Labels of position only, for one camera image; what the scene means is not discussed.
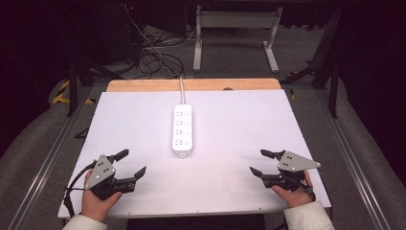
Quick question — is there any black equipment cabinet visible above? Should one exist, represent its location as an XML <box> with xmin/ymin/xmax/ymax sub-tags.
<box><xmin>76</xmin><ymin>1</ymin><xmax>145</xmax><ymax>65</ymax></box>

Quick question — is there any person's dark lap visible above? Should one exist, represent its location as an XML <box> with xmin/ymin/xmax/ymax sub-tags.
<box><xmin>125</xmin><ymin>213</ymin><xmax>266</xmax><ymax>230</ymax></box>

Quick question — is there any person's left hand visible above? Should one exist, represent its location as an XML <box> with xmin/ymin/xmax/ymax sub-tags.
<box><xmin>80</xmin><ymin>169</ymin><xmax>124</xmax><ymax>223</ymax></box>

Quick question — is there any white power strip cable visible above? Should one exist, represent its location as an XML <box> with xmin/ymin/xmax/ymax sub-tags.
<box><xmin>179</xmin><ymin>76</ymin><xmax>187</xmax><ymax>105</ymax></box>

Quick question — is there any yellow black hazard tape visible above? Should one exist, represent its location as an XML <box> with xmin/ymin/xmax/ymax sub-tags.
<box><xmin>52</xmin><ymin>79</ymin><xmax>97</xmax><ymax>105</ymax></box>

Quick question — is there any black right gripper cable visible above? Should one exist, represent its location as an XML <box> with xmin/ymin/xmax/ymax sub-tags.
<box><xmin>298</xmin><ymin>178</ymin><xmax>317</xmax><ymax>196</ymax></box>

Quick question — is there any white power strip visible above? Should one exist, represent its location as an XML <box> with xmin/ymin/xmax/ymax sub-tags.
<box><xmin>171</xmin><ymin>103</ymin><xmax>194</xmax><ymax>158</ymax></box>

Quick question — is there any aluminium rail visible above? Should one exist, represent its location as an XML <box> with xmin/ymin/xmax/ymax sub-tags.
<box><xmin>7</xmin><ymin>85</ymin><xmax>94</xmax><ymax>230</ymax></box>
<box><xmin>314</xmin><ymin>87</ymin><xmax>392</xmax><ymax>230</ymax></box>

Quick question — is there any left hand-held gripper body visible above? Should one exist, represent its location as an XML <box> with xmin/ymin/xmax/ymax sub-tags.
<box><xmin>84</xmin><ymin>154</ymin><xmax>136</xmax><ymax>201</ymax></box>

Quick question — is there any white metal desk frame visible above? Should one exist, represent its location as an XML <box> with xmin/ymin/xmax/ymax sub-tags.
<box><xmin>192</xmin><ymin>4</ymin><xmax>284</xmax><ymax>74</ymax></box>

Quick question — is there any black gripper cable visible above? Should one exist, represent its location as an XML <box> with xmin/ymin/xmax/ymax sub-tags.
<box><xmin>298</xmin><ymin>178</ymin><xmax>317</xmax><ymax>196</ymax></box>
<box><xmin>62</xmin><ymin>160</ymin><xmax>98</xmax><ymax>219</ymax></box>

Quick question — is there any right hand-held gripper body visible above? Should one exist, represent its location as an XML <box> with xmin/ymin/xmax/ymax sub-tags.
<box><xmin>260</xmin><ymin>149</ymin><xmax>322</xmax><ymax>194</ymax></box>

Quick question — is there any wooden table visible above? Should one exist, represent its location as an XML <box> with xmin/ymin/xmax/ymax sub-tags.
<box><xmin>105</xmin><ymin>78</ymin><xmax>282</xmax><ymax>93</ymax></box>

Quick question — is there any black metal stand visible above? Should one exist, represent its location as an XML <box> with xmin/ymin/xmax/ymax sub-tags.
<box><xmin>65</xmin><ymin>56</ymin><xmax>125</xmax><ymax>118</ymax></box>
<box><xmin>281</xmin><ymin>6</ymin><xmax>344</xmax><ymax>120</ymax></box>

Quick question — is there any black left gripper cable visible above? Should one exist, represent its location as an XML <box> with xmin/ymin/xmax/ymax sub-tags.
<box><xmin>62</xmin><ymin>160</ymin><xmax>98</xmax><ymax>219</ymax></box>

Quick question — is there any person's right hand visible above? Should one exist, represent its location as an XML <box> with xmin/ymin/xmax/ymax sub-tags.
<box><xmin>271</xmin><ymin>170</ymin><xmax>317</xmax><ymax>209</ymax></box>

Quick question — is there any black cable bundle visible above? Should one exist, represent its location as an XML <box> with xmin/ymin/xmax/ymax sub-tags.
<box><xmin>123</xmin><ymin>4</ymin><xmax>205</xmax><ymax>80</ymax></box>

